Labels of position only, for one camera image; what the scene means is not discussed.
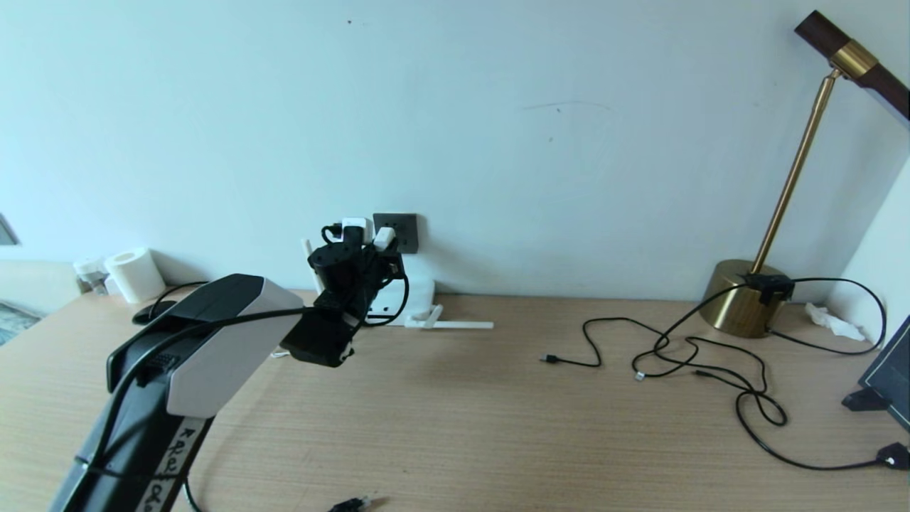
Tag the patterned grey fabric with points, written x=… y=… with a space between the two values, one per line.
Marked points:
x=14 y=323

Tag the black round desk grommet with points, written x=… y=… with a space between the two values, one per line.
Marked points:
x=153 y=313

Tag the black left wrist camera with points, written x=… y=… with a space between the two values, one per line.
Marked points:
x=352 y=229

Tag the beige upholstered furniture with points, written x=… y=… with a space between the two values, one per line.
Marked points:
x=35 y=284

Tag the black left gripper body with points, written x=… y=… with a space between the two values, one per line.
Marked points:
x=352 y=281

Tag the grey wall power socket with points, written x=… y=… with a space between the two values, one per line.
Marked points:
x=407 y=235

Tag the brass desk lamp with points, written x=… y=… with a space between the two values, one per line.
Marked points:
x=739 y=307

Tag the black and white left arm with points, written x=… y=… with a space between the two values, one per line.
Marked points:
x=213 y=348

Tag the crumpled white tissue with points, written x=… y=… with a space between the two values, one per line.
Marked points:
x=833 y=322

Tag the white router with antennas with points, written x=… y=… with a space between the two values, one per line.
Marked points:
x=423 y=291

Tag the black adapter block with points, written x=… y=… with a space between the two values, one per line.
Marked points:
x=769 y=286

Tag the white power adapter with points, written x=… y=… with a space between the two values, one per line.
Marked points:
x=384 y=239

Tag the white toilet paper roll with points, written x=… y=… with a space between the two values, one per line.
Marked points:
x=136 y=274

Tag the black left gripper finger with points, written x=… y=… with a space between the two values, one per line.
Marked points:
x=370 y=249
x=396 y=263

